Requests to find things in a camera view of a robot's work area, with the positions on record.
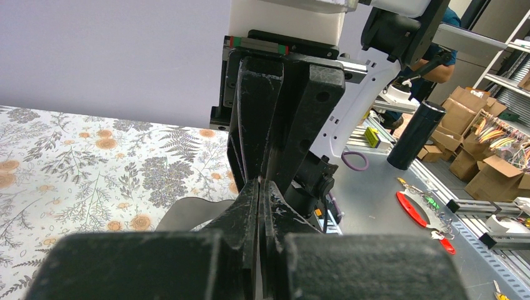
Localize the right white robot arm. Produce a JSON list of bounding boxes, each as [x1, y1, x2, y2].
[[210, 1, 448, 215]]

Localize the floral table mat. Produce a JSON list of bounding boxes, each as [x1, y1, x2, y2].
[[1, 106, 238, 299]]

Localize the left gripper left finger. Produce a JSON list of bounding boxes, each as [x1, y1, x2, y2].
[[26, 180, 259, 299]]

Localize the yellow tagged key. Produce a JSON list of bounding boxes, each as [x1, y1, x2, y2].
[[493, 280, 509, 300]]

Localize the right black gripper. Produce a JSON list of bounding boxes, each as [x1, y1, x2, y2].
[[209, 29, 368, 194]]

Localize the black cylinder bottle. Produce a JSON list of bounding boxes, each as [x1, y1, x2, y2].
[[387, 101, 447, 171]]

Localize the red tagged key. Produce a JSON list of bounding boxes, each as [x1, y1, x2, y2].
[[431, 231, 456, 255]]

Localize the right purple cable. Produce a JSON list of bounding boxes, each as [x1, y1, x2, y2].
[[327, 151, 370, 220]]

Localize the cardboard boxes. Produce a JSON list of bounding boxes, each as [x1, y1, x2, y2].
[[417, 86, 529, 203]]

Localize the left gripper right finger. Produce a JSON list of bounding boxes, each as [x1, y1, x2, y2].
[[259, 181, 468, 299]]

